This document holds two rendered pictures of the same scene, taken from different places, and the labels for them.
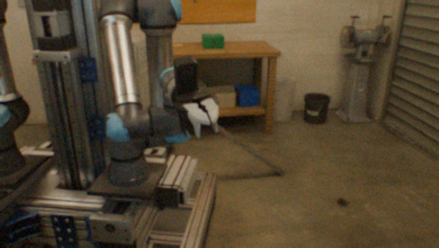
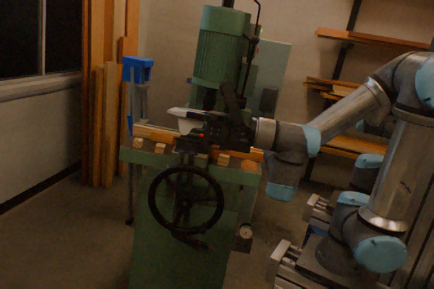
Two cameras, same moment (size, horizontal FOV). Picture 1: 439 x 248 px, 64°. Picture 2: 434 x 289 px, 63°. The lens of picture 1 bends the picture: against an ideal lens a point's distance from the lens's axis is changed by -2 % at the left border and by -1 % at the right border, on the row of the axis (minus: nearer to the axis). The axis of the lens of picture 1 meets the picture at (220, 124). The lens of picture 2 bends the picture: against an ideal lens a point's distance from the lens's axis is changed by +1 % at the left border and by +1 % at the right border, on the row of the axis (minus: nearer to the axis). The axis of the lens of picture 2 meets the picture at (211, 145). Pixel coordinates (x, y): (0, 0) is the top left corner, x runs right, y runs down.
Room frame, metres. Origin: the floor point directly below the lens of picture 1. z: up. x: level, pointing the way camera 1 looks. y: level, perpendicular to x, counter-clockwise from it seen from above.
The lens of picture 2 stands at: (0.97, -0.72, 1.44)
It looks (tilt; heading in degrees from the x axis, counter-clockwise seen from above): 19 degrees down; 108
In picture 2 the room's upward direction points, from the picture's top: 10 degrees clockwise
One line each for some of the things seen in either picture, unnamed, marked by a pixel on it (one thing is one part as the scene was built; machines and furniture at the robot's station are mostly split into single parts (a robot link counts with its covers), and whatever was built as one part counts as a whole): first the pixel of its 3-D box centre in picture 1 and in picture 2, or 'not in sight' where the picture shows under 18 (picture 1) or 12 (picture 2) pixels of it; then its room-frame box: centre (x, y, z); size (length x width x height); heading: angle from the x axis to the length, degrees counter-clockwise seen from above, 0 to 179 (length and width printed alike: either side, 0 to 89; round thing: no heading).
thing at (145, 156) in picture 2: not in sight; (190, 162); (0.46, 0.60, 0.87); 0.61 x 0.30 x 0.06; 16
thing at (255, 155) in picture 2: not in sight; (215, 148); (0.52, 0.72, 0.92); 0.60 x 0.02 x 0.04; 16
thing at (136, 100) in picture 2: not in sight; (137, 143); (-0.24, 1.30, 0.58); 0.27 x 0.25 x 1.16; 9
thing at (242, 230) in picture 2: not in sight; (245, 231); (0.76, 0.58, 0.65); 0.06 x 0.04 x 0.08; 16
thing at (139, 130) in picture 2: not in sight; (197, 141); (0.42, 0.72, 0.93); 0.60 x 0.02 x 0.05; 16
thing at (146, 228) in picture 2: not in sight; (186, 235); (0.42, 0.82, 0.36); 0.58 x 0.45 x 0.71; 106
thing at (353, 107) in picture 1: (359, 68); not in sight; (3.82, -1.52, 0.57); 0.47 x 0.37 x 1.14; 98
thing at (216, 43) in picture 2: not in sight; (217, 48); (0.45, 0.71, 1.35); 0.18 x 0.18 x 0.31
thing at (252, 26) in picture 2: not in sight; (252, 40); (0.50, 1.05, 1.40); 0.10 x 0.06 x 0.16; 106
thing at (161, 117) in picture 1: (172, 121); (283, 174); (0.89, 0.13, 1.12); 0.11 x 0.08 x 0.11; 109
